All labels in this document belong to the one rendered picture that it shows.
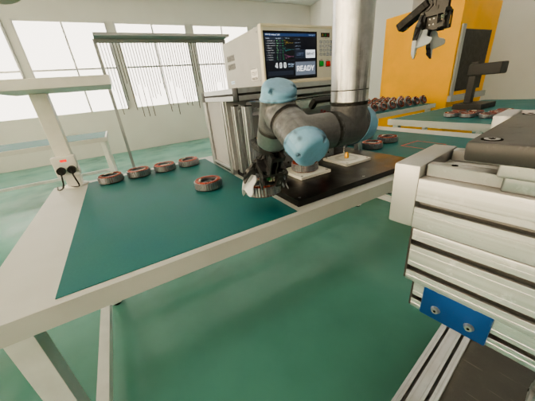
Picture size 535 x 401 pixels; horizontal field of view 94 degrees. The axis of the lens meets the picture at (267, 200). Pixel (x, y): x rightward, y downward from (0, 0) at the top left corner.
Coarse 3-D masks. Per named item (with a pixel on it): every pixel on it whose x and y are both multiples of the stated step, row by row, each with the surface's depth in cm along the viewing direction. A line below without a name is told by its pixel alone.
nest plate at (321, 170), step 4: (288, 168) 108; (320, 168) 104; (324, 168) 103; (288, 172) 103; (292, 172) 102; (296, 172) 102; (308, 172) 101; (312, 172) 100; (316, 172) 100; (320, 172) 99; (324, 172) 101; (328, 172) 102; (292, 176) 100; (296, 176) 98; (300, 176) 97; (304, 176) 97; (308, 176) 97; (312, 176) 98
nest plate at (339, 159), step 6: (330, 156) 120; (336, 156) 119; (342, 156) 118; (354, 156) 116; (360, 156) 115; (336, 162) 111; (342, 162) 108; (348, 162) 108; (354, 162) 108; (360, 162) 110
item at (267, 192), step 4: (256, 184) 81; (256, 188) 74; (260, 188) 74; (264, 188) 74; (268, 188) 74; (272, 188) 75; (276, 188) 75; (280, 188) 78; (256, 192) 74; (260, 192) 75; (264, 192) 74; (268, 192) 74; (272, 192) 75; (276, 192) 76; (248, 196) 77; (252, 196) 76; (256, 196) 75; (260, 196) 74; (264, 196) 75; (268, 196) 75
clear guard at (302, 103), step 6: (300, 96) 93; (306, 96) 88; (312, 96) 84; (318, 96) 85; (300, 102) 80; (306, 102) 81; (306, 108) 80; (318, 108) 82; (324, 108) 83; (312, 114) 80
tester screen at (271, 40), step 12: (264, 36) 92; (276, 36) 94; (288, 36) 97; (300, 36) 99; (312, 36) 102; (276, 48) 96; (288, 48) 98; (300, 48) 101; (312, 48) 103; (276, 60) 97; (288, 60) 100; (300, 60) 102; (312, 60) 105
